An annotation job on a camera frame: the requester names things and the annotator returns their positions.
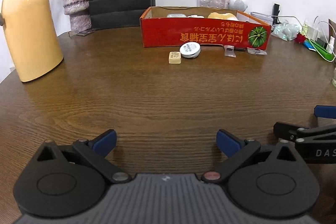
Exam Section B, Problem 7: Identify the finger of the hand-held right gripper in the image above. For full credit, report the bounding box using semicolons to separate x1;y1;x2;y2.
273;122;336;142
314;105;336;120

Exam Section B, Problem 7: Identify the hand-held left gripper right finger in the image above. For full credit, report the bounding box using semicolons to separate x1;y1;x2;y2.
201;129;299;184

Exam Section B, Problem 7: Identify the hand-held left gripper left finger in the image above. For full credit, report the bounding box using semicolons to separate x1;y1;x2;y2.
36;129;132;184

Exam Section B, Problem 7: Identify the red cardboard box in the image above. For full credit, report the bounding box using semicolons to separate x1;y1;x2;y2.
139;6;272;51

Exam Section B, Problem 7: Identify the white and tan plush toy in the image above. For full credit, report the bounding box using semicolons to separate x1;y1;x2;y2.
207;12;237;19

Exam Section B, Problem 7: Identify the white charger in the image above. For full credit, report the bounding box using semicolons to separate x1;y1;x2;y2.
308;27;321;40

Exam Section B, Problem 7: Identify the brown cardboard piece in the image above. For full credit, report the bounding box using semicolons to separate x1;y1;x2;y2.
328;18;336;57

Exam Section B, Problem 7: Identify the small clear packet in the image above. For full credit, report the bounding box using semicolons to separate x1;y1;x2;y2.
246;47;268;56
224;45;237;58

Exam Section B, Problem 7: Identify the small spray bottle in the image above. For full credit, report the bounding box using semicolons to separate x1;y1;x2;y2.
302;20;312;36

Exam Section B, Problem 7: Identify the crumpled plastic bag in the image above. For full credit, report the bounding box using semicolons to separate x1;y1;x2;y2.
271;21;301;41

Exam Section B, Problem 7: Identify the white round tin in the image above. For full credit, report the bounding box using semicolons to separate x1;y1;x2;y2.
179;42;202;59

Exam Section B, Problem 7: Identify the beige eraser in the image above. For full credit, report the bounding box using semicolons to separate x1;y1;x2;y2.
168;51;182;65

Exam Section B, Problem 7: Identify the dark card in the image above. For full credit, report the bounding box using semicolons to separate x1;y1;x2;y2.
76;29;95;37

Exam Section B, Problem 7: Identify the black upright device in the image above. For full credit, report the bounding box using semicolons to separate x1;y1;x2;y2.
272;3;281;24

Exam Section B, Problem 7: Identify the clear plastic case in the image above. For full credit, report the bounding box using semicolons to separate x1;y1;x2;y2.
250;12;275;25

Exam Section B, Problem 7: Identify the yellow thermos jug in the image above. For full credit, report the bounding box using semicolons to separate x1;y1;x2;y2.
0;0;64;83

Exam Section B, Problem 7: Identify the white round speaker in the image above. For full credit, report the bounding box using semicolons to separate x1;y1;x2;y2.
227;0;248;11

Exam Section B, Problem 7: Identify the purple textured vase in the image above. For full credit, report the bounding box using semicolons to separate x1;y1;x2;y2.
60;0;92;33

